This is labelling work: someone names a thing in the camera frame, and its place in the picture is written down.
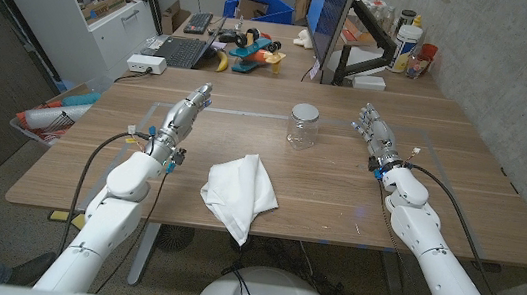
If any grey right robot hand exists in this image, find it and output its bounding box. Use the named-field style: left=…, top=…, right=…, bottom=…
left=344, top=100, right=411, bottom=179

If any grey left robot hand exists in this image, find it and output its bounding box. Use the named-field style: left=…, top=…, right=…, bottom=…
left=143, top=75, right=216, bottom=169

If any glass jar with silver lid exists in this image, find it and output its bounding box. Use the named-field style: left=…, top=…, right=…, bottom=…
left=284, top=101, right=323, bottom=154

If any small clear glass jar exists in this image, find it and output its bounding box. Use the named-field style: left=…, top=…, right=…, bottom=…
left=404, top=51, right=431, bottom=82

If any white cloth napkin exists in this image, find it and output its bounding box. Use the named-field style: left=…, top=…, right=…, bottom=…
left=194, top=147, right=285, bottom=251

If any small flat white box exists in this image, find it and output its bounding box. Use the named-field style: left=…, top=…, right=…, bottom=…
left=350, top=73, right=388, bottom=93

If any white power strip box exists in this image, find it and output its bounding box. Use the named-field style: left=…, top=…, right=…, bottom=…
left=125, top=52, right=169, bottom=77

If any black laptop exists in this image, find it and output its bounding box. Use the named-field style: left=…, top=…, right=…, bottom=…
left=151, top=6, right=229, bottom=74

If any yellow banana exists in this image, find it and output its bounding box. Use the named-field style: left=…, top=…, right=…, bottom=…
left=214, top=49, right=232, bottom=74

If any white wipes canister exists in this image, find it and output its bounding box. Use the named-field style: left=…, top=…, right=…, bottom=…
left=386, top=21, right=424, bottom=77

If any red cup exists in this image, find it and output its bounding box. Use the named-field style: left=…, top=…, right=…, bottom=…
left=417, top=42, right=440, bottom=64

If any teal roll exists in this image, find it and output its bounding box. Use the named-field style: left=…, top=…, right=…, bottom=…
left=60, top=87, right=102, bottom=111

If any black keyboard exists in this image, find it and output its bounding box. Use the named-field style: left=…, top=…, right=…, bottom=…
left=182, top=9, right=214, bottom=37

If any colourful toy airplane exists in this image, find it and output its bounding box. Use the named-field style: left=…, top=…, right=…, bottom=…
left=226, top=25, right=290, bottom=78

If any brown cardboard box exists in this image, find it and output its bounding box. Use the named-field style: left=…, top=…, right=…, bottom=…
left=159, top=0, right=193, bottom=37

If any dark bottle with black lid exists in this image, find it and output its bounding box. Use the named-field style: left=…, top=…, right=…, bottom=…
left=395, top=8, right=418, bottom=36

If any white bubble wrap roll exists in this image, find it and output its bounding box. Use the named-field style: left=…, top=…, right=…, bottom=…
left=21, top=95, right=93, bottom=137

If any white plush toy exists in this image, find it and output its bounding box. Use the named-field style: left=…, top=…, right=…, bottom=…
left=291, top=26, right=316, bottom=51

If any grey table leg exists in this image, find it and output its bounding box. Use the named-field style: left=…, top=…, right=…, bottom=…
left=375, top=250, right=416, bottom=295
left=126, top=220, right=163, bottom=289

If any large flat monitor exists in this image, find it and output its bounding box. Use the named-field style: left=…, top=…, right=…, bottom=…
left=300, top=0, right=359, bottom=73

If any clear floor bin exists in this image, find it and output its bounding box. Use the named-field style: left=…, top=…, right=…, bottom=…
left=6, top=75, right=104, bottom=153

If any blue plastic bin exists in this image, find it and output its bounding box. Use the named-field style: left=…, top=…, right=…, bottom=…
left=222, top=0, right=297, bottom=26

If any black shoe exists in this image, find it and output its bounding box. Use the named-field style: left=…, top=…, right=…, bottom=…
left=7, top=246, right=58, bottom=290

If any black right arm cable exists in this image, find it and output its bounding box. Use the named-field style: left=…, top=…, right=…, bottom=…
left=391, top=162, right=526, bottom=295

